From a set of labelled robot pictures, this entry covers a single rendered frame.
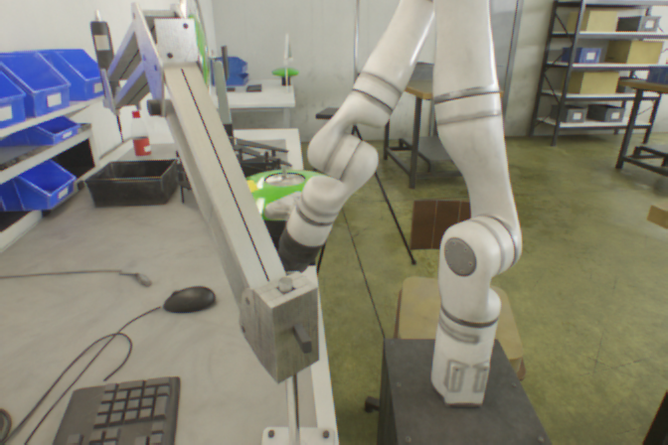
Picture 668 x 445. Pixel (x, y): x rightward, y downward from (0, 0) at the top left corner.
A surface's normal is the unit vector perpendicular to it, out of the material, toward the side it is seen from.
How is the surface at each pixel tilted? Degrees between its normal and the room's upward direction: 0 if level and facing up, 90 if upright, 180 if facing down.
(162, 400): 6
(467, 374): 90
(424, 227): 90
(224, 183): 47
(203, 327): 0
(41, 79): 88
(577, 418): 0
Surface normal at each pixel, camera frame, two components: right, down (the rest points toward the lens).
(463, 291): -0.75, 0.29
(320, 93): 0.11, 0.37
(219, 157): 0.45, -0.41
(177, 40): 0.62, 0.30
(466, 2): 0.08, 0.17
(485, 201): -0.73, 0.51
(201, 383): 0.00, -0.93
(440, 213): -0.11, 0.37
